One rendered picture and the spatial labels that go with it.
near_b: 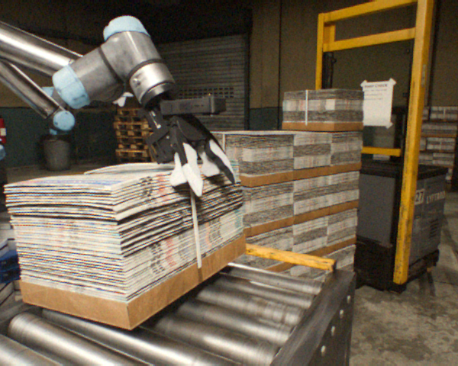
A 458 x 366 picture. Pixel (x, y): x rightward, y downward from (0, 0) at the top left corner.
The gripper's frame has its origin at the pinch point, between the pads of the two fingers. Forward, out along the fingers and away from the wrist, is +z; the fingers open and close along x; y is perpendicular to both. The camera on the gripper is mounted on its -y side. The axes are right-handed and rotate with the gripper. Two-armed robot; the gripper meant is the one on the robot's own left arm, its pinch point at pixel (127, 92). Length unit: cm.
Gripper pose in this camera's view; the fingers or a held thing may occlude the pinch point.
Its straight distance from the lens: 176.3
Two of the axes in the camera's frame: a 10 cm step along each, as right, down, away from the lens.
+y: -0.7, 9.5, 3.0
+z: 8.5, -1.0, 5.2
